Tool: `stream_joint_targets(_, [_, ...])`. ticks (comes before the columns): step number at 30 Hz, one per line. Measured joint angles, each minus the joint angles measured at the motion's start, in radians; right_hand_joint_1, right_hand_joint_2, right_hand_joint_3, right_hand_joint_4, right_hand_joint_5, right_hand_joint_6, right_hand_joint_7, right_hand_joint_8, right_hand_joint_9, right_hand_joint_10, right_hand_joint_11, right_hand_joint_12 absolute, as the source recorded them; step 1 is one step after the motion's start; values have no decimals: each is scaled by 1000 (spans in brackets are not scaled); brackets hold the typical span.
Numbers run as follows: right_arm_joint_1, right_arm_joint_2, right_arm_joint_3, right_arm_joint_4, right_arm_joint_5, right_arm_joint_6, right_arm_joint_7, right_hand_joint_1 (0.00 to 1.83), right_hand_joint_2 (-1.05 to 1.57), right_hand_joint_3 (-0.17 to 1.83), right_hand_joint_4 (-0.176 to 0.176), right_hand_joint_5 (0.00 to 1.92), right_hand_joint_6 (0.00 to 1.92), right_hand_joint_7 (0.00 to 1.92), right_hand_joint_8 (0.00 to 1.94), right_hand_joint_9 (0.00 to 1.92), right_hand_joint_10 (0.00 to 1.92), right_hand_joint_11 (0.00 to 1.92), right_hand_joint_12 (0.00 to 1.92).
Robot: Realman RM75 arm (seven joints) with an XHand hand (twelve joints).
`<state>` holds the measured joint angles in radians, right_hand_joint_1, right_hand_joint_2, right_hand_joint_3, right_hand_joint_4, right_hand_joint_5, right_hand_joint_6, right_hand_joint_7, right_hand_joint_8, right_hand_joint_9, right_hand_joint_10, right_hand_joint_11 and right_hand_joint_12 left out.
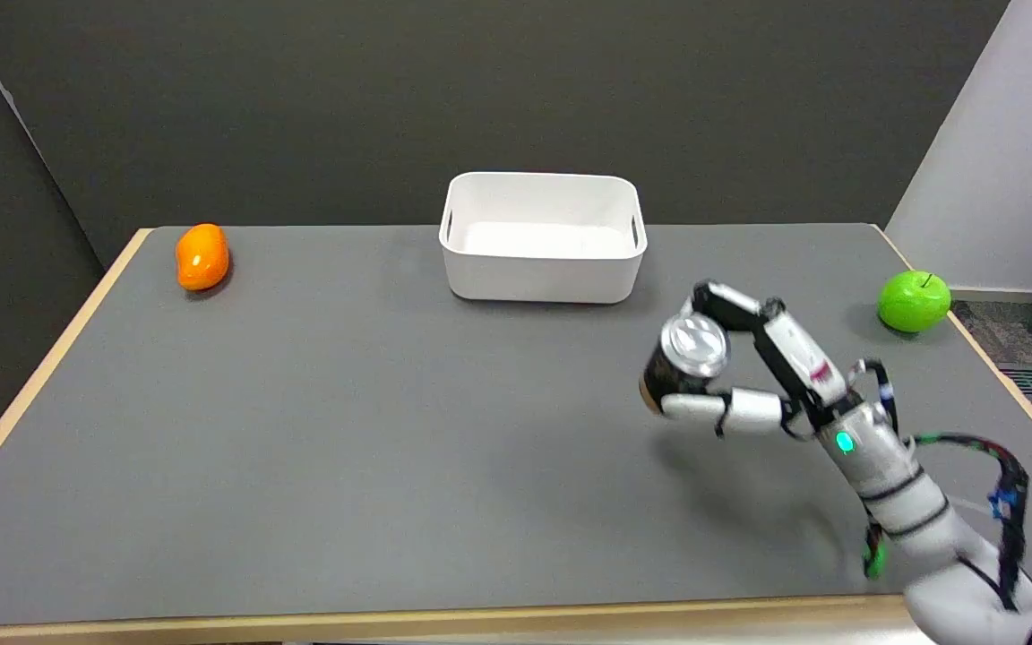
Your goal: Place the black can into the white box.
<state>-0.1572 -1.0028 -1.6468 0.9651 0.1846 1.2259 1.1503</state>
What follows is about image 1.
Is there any white plastic box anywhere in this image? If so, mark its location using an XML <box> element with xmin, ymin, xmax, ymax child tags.
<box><xmin>438</xmin><ymin>172</ymin><xmax>648</xmax><ymax>304</ymax></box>

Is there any black can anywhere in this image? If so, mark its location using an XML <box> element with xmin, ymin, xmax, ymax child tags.
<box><xmin>640</xmin><ymin>312</ymin><xmax>732</xmax><ymax>415</ymax></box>

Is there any orange mango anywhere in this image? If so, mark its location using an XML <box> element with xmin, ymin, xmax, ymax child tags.
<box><xmin>175</xmin><ymin>223</ymin><xmax>231</xmax><ymax>292</ymax></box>

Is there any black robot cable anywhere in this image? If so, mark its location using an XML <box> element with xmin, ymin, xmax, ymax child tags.
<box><xmin>847</xmin><ymin>358</ymin><xmax>1031</xmax><ymax>612</ymax></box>

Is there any green apple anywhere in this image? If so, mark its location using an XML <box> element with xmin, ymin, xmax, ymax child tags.
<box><xmin>877</xmin><ymin>271</ymin><xmax>952</xmax><ymax>334</ymax></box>

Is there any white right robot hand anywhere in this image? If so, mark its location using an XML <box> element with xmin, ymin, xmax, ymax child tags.
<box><xmin>658</xmin><ymin>279</ymin><xmax>893</xmax><ymax>440</ymax></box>

